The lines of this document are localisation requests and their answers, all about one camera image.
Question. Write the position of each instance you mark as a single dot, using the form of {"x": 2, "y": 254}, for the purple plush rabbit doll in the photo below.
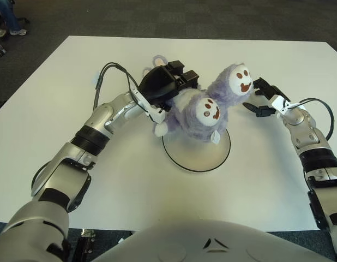
{"x": 201, "y": 109}

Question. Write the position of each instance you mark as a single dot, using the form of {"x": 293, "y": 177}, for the white sneaker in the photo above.
{"x": 19, "y": 32}
{"x": 1, "y": 33}

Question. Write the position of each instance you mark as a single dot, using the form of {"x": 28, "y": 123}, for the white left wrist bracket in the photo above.
{"x": 152, "y": 112}

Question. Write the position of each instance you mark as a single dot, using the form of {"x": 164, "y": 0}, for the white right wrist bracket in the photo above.
{"x": 281, "y": 105}

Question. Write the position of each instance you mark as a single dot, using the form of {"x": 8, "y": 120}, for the person's blue jeans leg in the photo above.
{"x": 10, "y": 13}

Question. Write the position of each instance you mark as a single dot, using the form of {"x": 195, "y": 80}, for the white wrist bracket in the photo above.
{"x": 281, "y": 105}
{"x": 152, "y": 112}

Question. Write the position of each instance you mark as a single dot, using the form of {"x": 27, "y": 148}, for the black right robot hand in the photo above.
{"x": 269, "y": 94}

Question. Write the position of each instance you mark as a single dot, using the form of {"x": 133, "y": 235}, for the grey robot torso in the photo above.
{"x": 185, "y": 240}

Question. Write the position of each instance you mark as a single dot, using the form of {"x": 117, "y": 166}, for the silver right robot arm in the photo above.
{"x": 307, "y": 136}

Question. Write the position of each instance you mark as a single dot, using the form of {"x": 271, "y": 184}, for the white plate with black rim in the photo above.
{"x": 195, "y": 155}

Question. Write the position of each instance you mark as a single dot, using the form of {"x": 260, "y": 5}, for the black office chair base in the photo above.
{"x": 24, "y": 19}

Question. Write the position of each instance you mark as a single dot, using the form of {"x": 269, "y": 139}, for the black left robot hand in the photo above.
{"x": 160, "y": 83}

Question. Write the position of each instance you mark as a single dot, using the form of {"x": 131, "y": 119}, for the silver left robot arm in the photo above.
{"x": 89, "y": 128}

